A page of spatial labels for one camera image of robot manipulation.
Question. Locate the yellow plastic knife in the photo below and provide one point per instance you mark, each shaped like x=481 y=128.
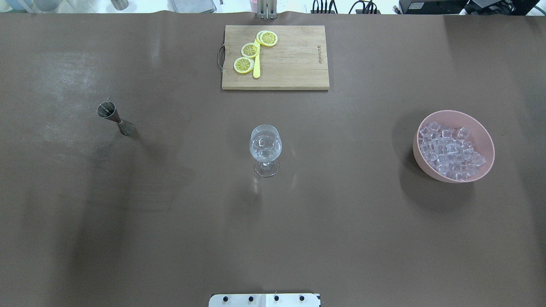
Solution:
x=256 y=73

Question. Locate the far lemon slice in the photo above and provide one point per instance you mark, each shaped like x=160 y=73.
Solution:
x=267 y=38

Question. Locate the steel double jigger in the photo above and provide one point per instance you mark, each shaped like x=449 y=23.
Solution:
x=108 y=111

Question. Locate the clear wine glass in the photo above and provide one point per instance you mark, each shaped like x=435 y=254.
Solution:
x=265 y=147

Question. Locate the lemon slice near handle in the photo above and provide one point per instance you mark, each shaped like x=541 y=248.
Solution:
x=243 y=65

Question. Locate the wooden cutting board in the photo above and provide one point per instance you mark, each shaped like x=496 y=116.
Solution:
x=299 y=60

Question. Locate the aluminium frame post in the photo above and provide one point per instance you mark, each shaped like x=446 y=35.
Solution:
x=267 y=9

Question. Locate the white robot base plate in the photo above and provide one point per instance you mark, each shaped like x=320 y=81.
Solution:
x=266 y=300

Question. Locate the middle lemon slice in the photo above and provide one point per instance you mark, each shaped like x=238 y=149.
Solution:
x=250 y=50

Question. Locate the pink plastic bowl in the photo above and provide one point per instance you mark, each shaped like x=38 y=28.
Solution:
x=481 y=137

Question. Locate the pile of clear ice cubes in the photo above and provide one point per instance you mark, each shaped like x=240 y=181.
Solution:
x=450 y=151

